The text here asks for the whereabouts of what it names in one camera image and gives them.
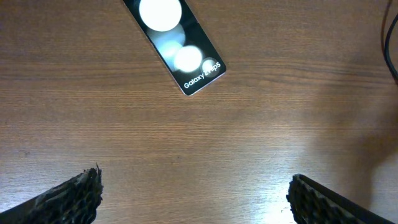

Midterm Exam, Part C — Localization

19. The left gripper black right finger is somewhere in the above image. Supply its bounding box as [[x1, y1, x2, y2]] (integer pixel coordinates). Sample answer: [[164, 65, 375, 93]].
[[287, 174, 394, 224]]

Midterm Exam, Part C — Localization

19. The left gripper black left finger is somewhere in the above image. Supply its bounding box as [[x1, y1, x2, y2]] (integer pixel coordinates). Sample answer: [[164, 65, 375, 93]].
[[1, 167, 103, 224]]

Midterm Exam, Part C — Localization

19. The black USB charging cable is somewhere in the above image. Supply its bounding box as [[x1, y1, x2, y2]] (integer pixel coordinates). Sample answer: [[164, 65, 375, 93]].
[[384, 14, 398, 82]]

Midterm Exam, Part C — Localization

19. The black Galaxy flip phone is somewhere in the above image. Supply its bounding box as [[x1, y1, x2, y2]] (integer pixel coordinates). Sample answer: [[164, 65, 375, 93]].
[[124, 0, 226, 96]]

